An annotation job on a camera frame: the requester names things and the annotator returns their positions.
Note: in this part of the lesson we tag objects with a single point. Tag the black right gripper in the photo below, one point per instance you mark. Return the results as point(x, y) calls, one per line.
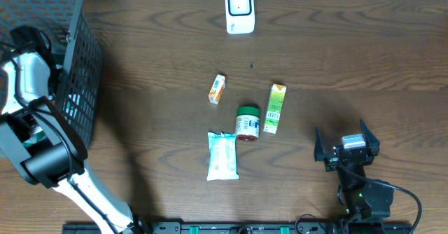
point(331, 162)

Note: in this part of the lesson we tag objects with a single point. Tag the green tea carton box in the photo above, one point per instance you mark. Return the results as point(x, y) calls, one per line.
point(274, 107)

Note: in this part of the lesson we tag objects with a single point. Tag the green lid jar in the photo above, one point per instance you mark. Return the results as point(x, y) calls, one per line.
point(247, 126)

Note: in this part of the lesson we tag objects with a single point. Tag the light blue wipes pack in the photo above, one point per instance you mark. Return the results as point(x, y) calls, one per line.
point(223, 160)

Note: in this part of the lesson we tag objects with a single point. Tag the orange snack packet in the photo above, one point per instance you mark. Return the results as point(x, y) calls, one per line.
point(217, 89)

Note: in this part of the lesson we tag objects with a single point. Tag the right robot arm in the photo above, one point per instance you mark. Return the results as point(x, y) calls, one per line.
point(367, 201)

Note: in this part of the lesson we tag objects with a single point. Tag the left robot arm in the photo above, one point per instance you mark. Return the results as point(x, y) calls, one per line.
point(40, 142)

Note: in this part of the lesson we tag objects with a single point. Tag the grey plastic mesh basket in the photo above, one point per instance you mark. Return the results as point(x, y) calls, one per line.
point(75, 48)

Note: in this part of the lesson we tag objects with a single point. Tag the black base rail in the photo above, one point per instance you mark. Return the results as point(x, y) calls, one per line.
point(311, 227)

